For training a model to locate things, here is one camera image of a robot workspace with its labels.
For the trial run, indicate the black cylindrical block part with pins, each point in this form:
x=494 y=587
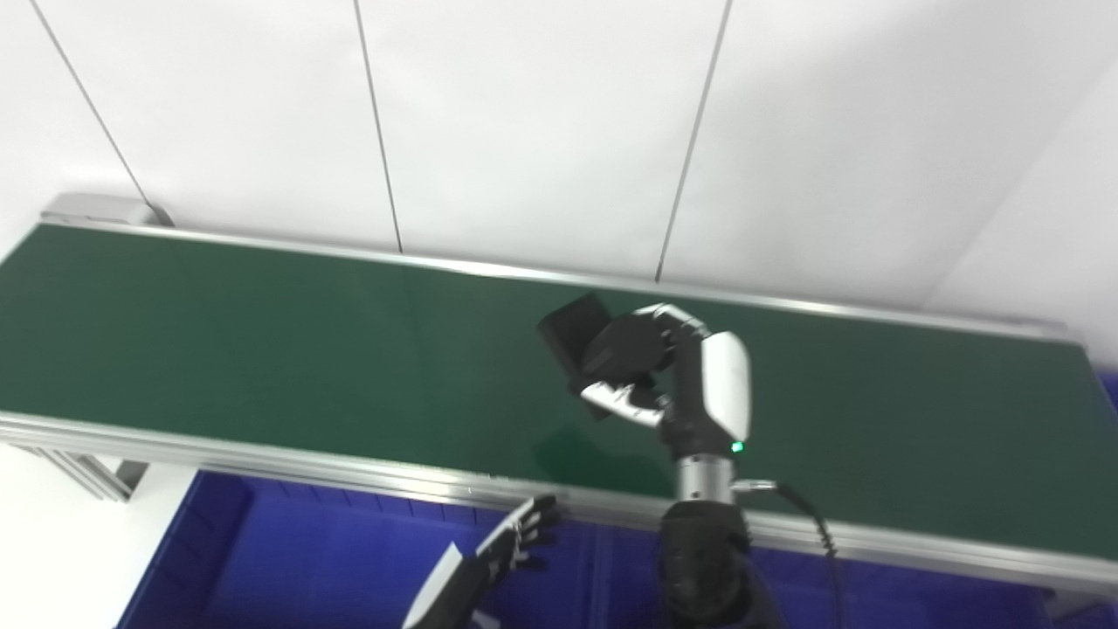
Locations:
x=568 y=336

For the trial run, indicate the green conveyor belt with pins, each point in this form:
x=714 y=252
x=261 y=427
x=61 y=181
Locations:
x=349 y=472
x=306 y=349

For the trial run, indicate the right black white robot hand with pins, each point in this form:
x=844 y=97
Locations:
x=721 y=384

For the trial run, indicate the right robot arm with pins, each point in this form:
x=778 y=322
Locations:
x=703 y=550

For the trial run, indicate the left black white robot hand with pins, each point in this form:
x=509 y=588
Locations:
x=476 y=577

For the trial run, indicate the aluminium conveyor leg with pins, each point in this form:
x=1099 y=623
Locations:
x=96 y=476

